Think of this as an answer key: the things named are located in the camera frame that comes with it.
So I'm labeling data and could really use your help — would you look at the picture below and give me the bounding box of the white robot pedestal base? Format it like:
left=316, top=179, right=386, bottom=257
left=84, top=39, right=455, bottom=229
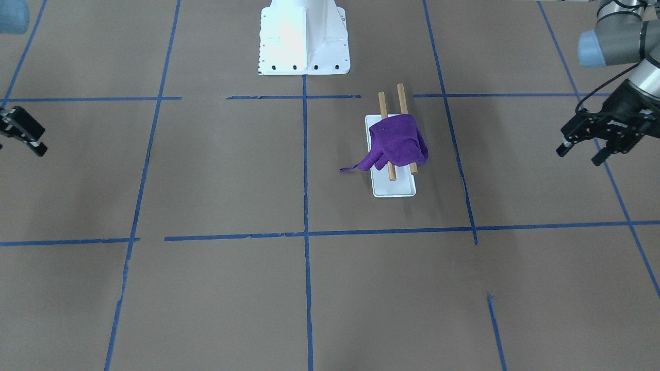
left=258, top=1, right=351, bottom=76

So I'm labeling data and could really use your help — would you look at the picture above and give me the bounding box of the white towel rack base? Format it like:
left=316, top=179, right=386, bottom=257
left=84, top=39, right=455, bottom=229
left=365, top=114, right=417, bottom=198

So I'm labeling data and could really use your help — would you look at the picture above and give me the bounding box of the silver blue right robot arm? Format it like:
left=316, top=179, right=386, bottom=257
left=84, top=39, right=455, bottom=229
left=1, top=1, right=48, bottom=157

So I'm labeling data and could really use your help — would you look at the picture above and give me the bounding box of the wooden rack rod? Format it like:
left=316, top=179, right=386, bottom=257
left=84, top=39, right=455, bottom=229
left=397, top=83, right=419, bottom=176
left=378, top=91, right=398, bottom=182

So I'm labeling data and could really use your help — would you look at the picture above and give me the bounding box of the wooden rack rod far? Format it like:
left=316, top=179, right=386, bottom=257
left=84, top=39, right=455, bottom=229
left=397, top=83, right=419, bottom=176

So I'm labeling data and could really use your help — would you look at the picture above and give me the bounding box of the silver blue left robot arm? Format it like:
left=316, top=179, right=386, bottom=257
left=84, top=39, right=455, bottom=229
left=556, top=1, right=659, bottom=166

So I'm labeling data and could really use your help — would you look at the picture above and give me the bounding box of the purple towel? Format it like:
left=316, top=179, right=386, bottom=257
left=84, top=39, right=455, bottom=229
left=339, top=114, right=429, bottom=172

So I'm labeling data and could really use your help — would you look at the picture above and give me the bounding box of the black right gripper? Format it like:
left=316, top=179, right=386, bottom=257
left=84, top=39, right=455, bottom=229
left=1, top=106, right=48, bottom=157

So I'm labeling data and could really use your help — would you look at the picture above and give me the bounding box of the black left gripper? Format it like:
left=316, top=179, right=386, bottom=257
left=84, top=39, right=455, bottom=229
left=556, top=80, right=658, bottom=166

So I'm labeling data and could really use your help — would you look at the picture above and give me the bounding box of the wooden rack rod near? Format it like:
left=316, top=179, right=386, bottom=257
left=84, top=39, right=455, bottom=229
left=378, top=91, right=398, bottom=182

